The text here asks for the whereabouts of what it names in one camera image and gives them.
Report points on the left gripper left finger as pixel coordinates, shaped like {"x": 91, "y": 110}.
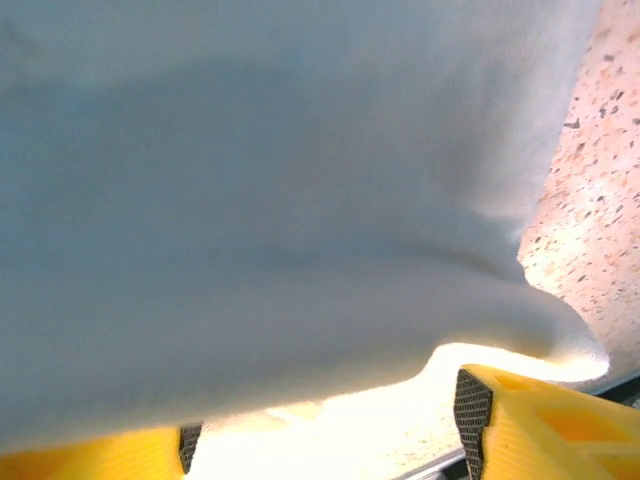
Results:
{"x": 100, "y": 460}

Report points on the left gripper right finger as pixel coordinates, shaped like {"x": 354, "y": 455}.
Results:
{"x": 550, "y": 440}

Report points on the white t-shirt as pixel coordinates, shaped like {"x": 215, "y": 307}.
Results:
{"x": 250, "y": 200}

